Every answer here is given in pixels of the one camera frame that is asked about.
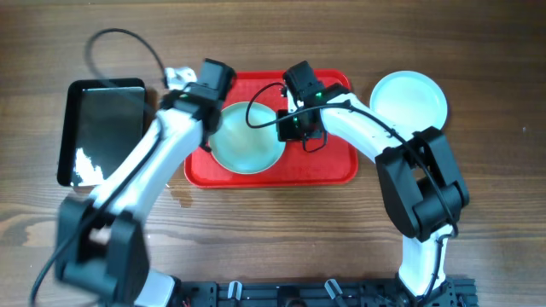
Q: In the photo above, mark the black metal tray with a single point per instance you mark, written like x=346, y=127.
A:
x=102, y=125

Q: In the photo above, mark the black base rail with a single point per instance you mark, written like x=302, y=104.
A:
x=367, y=293

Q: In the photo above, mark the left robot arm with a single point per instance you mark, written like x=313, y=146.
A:
x=100, y=244

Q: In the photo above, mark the red plastic tray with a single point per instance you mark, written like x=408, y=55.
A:
x=336, y=163

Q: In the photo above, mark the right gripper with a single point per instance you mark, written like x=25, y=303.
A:
x=290, y=126

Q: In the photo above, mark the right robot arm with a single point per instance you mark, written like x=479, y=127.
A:
x=421, y=185

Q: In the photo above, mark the light blue plate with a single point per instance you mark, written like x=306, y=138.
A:
x=411, y=99
x=241, y=149

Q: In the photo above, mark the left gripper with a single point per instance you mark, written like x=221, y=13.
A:
x=212, y=118

